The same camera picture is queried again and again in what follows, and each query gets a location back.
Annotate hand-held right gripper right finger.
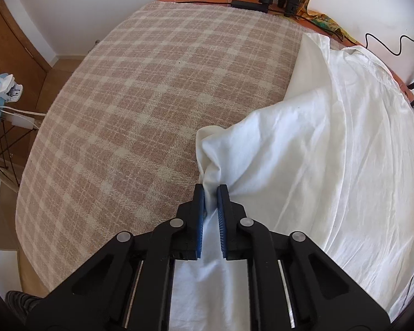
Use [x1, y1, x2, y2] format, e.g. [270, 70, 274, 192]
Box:
[217, 183, 390, 331]

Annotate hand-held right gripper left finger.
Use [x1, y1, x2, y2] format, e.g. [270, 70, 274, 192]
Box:
[26, 183, 208, 331]

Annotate white shirt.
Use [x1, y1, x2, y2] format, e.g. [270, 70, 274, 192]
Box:
[169, 33, 414, 331]

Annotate beige plaid blanket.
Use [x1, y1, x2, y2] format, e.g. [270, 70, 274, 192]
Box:
[15, 1, 306, 293]

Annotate person's striped pants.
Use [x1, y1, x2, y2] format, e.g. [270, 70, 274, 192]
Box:
[5, 290, 42, 322]

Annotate black power adapter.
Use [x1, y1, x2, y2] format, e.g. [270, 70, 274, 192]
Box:
[230, 0, 269, 13]

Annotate colourful patterned scarf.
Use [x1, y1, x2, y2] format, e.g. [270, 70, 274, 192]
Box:
[298, 0, 363, 47]

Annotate white power strip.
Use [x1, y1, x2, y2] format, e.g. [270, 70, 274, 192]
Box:
[0, 73, 23, 101]

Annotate wooden door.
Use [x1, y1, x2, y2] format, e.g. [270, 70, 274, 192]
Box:
[0, 0, 52, 88]

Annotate white charger with cables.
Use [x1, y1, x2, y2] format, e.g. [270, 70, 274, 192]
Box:
[2, 107, 47, 130]

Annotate black cable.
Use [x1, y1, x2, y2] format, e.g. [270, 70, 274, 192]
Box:
[364, 33, 414, 56]

